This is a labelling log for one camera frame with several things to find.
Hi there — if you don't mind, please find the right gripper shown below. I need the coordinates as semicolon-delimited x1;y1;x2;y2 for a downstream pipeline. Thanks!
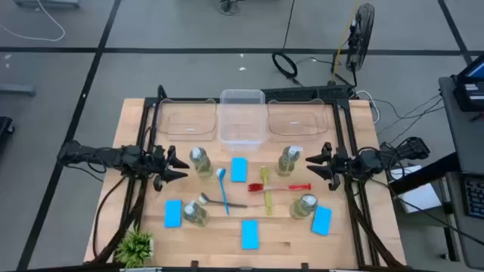
305;142;346;192

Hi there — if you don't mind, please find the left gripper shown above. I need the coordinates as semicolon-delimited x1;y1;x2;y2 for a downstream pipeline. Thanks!
150;144;190;193

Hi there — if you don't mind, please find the clear green dish soap bottle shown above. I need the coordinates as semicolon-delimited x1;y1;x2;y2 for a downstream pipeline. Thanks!
289;193;319;220
188;146;215;179
181;199;209;227
278;145;304;178

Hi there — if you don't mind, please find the blue cellulose sponge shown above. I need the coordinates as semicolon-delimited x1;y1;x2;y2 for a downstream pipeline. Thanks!
230;156;249;183
311;206;334;237
240;220;260;251
163;199;183;229

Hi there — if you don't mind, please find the yellow-green dish brush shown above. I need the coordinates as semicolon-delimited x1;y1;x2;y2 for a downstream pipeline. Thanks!
259;165;274;216

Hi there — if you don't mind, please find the clear shallow plastic tray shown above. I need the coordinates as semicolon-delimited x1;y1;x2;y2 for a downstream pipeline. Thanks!
156;97;219;143
266;98;330;143

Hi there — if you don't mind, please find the clear deep plastic bin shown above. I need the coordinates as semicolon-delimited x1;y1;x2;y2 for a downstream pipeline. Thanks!
218;88;268;153

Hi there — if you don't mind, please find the small green potted plant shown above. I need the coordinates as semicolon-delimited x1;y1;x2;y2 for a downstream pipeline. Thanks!
114;226;155;269

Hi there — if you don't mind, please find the black desk support beam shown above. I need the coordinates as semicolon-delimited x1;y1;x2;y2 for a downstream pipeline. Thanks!
388;152;461;196

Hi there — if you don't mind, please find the white box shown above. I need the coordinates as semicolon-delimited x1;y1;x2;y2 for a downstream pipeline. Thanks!
389;165;442;215

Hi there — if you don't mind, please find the black floor fan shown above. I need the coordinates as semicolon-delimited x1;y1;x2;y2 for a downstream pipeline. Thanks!
344;2;376;73

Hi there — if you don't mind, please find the grey desk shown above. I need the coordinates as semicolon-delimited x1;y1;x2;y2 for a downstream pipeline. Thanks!
438;75;484;269

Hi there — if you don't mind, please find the black keyboard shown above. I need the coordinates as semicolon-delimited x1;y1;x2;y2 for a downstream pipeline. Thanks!
463;177;484;220

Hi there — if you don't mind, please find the black computer box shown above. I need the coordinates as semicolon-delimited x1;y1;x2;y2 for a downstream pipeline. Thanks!
452;81;484;113

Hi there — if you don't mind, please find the grey metal floor base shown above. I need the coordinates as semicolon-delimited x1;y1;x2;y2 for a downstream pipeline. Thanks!
13;0;81;9
0;83;37;97

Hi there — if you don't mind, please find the black computer monitor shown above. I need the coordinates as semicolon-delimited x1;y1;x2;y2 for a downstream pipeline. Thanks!
455;54;484;85

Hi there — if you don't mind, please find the white looped cable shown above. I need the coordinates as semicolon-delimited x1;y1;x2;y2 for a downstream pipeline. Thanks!
355;89;381;125

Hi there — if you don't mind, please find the black perforated cable tray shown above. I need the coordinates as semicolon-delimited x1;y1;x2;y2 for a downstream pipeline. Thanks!
260;85;355;102

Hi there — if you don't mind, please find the coiled black floor cable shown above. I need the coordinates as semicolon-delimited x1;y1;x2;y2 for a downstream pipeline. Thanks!
271;51;303;87

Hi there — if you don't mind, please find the yellow hanging cable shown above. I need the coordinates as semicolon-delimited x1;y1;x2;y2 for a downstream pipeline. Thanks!
332;0;361;82

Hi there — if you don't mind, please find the long black floor cable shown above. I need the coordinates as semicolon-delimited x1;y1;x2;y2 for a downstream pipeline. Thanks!
282;0;296;52

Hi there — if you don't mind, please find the black cable bundle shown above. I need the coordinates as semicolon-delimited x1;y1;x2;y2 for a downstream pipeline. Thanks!
217;0;243;16

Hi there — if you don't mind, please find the white floor cable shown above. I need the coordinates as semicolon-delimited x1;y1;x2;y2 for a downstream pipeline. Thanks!
0;0;66;42

